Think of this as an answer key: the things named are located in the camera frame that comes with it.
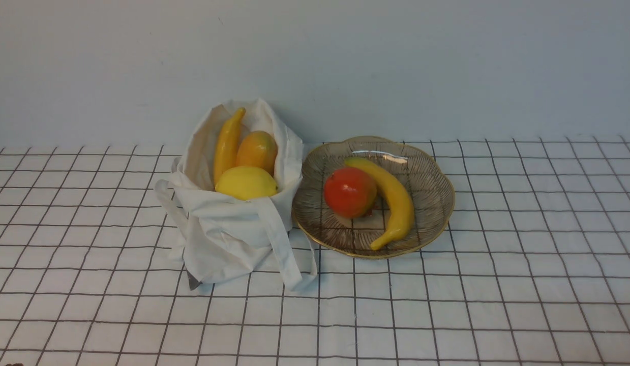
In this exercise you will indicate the long yellow banana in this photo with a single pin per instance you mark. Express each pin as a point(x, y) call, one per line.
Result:
point(227, 144)

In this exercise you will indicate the white cloth tote bag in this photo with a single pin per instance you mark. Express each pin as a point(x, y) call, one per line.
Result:
point(222, 238)

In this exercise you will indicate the red orange pomegranate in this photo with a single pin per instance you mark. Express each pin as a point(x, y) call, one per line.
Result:
point(350, 193)

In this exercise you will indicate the orange yellow mango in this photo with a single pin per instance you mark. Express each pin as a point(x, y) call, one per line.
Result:
point(258, 149)

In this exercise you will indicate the yellow lemon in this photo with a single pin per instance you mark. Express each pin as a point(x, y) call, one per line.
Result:
point(246, 182)

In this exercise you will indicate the curved yellow banana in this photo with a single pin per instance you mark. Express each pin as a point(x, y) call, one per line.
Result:
point(398, 199)

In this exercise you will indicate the gold rimmed glass plate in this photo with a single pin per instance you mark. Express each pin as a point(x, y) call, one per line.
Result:
point(431, 192)

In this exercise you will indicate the white grid tablecloth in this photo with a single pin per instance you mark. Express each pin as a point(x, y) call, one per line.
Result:
point(534, 268)

